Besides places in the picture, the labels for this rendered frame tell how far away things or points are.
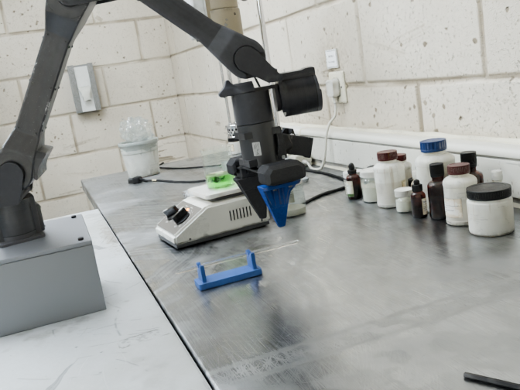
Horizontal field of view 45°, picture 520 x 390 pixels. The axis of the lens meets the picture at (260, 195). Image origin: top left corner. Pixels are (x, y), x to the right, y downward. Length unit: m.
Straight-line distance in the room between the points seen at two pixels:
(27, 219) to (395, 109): 0.89
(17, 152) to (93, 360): 0.32
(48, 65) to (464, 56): 0.77
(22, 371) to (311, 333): 0.34
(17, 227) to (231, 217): 0.41
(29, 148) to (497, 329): 0.65
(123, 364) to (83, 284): 0.21
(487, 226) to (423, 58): 0.50
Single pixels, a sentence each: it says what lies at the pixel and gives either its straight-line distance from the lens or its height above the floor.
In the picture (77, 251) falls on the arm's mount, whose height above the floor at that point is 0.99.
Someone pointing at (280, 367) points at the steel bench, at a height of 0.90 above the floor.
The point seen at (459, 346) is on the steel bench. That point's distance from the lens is 0.68.
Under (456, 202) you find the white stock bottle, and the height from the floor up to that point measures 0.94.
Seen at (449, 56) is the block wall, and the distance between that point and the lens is 1.32.
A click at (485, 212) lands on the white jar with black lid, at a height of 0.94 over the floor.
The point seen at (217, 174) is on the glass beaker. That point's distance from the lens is 1.20.
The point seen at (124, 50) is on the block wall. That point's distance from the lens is 3.63.
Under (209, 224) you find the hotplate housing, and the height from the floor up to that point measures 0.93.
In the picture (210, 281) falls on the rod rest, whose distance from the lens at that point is 0.93.
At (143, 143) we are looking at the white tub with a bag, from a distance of 2.17.
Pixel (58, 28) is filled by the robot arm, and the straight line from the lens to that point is 0.92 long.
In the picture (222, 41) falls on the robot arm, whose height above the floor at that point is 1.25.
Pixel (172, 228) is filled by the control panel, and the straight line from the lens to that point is 1.20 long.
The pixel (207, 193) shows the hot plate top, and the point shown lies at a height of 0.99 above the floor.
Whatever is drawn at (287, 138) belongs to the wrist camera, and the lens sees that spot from 0.94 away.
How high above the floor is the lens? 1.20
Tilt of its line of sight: 11 degrees down
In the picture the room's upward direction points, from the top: 9 degrees counter-clockwise
